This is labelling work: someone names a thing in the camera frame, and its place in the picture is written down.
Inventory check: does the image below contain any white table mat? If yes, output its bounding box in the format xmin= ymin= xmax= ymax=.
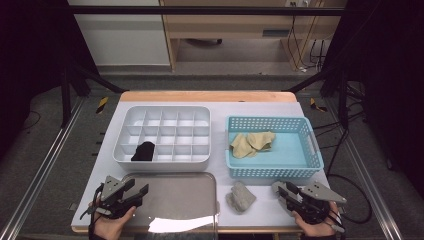
xmin=71 ymin=101 xmax=344 ymax=229

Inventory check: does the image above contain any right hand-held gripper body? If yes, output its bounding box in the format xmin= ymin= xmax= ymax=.
xmin=287 ymin=180 xmax=348 ymax=225

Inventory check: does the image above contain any wooden desk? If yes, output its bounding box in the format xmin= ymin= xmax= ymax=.
xmin=159 ymin=0 xmax=348 ymax=72

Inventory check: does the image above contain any blue perforated plastic basket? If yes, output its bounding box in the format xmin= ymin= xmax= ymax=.
xmin=225 ymin=115 xmax=325 ymax=179

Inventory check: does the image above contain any clear plastic tray lid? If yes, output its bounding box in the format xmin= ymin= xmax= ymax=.
xmin=121 ymin=171 xmax=221 ymax=240

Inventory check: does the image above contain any white divided storage box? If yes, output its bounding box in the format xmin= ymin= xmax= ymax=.
xmin=112 ymin=105 xmax=212 ymax=173

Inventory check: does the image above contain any black sock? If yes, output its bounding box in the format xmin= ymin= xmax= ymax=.
xmin=130 ymin=141 xmax=156 ymax=162

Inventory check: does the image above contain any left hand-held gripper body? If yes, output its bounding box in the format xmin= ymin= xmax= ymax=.
xmin=94 ymin=175 xmax=134 ymax=220

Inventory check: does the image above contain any right hand-held gripper cable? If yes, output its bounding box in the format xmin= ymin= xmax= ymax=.
xmin=328 ymin=201 xmax=348 ymax=234

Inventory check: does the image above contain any black floor cable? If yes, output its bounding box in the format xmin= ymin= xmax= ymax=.
xmin=326 ymin=173 xmax=373 ymax=225

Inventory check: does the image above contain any person's right hand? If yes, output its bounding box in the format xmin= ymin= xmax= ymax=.
xmin=291 ymin=202 xmax=341 ymax=238

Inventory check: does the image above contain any black curtain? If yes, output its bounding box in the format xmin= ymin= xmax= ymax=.
xmin=321 ymin=0 xmax=424 ymax=198
xmin=0 ymin=0 xmax=98 ymax=161

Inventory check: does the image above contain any black desk cable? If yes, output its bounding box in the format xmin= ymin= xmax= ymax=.
xmin=287 ymin=6 xmax=306 ymax=70

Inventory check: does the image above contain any yellow sock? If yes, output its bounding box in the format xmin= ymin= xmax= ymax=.
xmin=246 ymin=130 xmax=277 ymax=152
xmin=230 ymin=133 xmax=259 ymax=159

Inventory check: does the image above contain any black metal stand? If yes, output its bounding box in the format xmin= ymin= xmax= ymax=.
xmin=285 ymin=64 xmax=350 ymax=130
xmin=60 ymin=61 xmax=127 ymax=129

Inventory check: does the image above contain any person's left hand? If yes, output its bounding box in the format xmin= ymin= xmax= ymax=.
xmin=89 ymin=203 xmax=138 ymax=240

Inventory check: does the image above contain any black horizontal bar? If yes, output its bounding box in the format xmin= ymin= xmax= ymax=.
xmin=68 ymin=5 xmax=346 ymax=16

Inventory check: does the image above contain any white cabinet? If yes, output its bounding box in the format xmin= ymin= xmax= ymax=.
xmin=73 ymin=0 xmax=172 ymax=67

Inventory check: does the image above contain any aluminium floor rail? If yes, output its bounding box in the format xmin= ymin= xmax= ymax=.
xmin=0 ymin=96 xmax=87 ymax=240
xmin=324 ymin=98 xmax=406 ymax=240

